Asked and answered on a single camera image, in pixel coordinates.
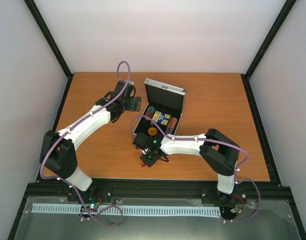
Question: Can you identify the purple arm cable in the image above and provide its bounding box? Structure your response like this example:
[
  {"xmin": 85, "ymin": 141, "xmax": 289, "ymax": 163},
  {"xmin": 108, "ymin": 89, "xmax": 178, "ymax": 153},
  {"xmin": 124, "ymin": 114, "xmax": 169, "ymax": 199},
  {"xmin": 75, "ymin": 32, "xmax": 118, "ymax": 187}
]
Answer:
[
  {"xmin": 39, "ymin": 60, "xmax": 124, "ymax": 227},
  {"xmin": 130, "ymin": 114, "xmax": 262, "ymax": 224}
]

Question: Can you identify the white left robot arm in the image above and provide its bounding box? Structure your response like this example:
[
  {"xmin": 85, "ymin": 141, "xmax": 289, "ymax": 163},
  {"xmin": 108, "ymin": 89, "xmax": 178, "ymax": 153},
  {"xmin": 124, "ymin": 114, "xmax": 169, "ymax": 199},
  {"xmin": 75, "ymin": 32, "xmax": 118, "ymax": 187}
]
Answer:
[{"xmin": 40, "ymin": 80, "xmax": 141, "ymax": 202}]

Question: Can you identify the orange dealer button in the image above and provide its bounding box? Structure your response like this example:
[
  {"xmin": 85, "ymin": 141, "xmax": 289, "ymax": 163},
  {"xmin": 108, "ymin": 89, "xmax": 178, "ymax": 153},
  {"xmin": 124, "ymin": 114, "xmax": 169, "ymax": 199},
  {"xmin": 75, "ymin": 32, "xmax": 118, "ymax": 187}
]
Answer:
[{"xmin": 148, "ymin": 127, "xmax": 158, "ymax": 136}]

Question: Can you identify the blue poker chip stack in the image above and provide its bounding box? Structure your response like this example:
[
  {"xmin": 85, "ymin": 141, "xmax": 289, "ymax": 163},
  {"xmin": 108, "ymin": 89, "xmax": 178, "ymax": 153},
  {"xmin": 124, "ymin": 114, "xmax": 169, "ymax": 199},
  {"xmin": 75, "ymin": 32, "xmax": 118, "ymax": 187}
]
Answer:
[{"xmin": 147, "ymin": 106, "xmax": 155, "ymax": 113}]

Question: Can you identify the light blue cable duct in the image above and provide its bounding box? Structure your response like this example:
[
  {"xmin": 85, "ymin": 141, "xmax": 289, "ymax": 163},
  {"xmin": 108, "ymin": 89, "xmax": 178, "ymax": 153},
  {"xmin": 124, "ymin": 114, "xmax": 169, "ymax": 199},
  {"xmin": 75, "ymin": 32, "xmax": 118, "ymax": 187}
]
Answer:
[{"xmin": 31, "ymin": 203, "xmax": 221, "ymax": 218}]

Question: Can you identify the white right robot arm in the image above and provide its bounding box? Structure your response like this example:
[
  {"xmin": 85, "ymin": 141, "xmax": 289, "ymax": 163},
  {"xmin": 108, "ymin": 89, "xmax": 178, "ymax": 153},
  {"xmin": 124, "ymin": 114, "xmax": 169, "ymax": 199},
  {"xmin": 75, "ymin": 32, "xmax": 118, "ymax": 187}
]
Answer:
[{"xmin": 132, "ymin": 128, "xmax": 240, "ymax": 195}]

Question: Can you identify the brown poker chip stack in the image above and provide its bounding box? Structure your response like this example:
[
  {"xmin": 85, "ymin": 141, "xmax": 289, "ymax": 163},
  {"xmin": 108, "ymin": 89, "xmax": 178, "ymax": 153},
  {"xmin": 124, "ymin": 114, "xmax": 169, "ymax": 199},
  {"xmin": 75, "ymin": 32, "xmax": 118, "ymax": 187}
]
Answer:
[{"xmin": 144, "ymin": 110, "xmax": 153, "ymax": 118}]

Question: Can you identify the blue playing card box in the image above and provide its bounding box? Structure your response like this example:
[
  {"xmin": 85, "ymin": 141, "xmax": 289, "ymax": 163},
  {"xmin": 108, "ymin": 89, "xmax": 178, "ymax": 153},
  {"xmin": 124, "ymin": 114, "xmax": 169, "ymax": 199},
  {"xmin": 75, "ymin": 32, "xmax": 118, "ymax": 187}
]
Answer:
[{"xmin": 152, "ymin": 111, "xmax": 171, "ymax": 126}]

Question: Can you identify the red poker chip stack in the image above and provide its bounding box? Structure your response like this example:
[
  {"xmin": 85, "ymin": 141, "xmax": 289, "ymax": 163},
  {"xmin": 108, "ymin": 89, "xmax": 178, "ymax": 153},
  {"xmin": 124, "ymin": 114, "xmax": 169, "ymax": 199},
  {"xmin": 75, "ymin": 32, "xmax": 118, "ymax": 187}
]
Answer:
[{"xmin": 167, "ymin": 117, "xmax": 178, "ymax": 129}]

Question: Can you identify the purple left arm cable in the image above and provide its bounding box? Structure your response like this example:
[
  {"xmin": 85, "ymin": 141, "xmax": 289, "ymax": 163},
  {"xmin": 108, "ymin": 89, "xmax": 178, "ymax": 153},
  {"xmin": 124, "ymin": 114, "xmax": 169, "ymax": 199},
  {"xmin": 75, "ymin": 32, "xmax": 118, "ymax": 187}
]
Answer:
[{"xmin": 39, "ymin": 60, "xmax": 124, "ymax": 227}]

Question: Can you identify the purple poker chip stack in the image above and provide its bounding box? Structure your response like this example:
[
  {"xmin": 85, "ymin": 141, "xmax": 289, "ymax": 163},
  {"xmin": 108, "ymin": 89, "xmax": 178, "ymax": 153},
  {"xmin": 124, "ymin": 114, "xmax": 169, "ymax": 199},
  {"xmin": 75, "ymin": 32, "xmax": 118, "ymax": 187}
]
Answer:
[{"xmin": 166, "ymin": 127, "xmax": 174, "ymax": 134}]

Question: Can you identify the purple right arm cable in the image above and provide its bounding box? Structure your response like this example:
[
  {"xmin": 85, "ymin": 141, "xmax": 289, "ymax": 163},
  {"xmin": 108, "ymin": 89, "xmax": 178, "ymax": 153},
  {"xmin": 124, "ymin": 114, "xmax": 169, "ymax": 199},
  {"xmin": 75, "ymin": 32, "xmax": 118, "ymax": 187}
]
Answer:
[{"xmin": 130, "ymin": 114, "xmax": 262, "ymax": 224}]

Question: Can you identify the aluminium poker case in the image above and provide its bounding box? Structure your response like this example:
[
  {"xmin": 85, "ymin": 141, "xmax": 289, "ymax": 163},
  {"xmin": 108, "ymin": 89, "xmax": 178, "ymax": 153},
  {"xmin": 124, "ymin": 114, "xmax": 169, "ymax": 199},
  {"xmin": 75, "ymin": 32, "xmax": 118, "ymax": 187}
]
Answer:
[{"xmin": 132, "ymin": 78, "xmax": 187, "ymax": 137}]

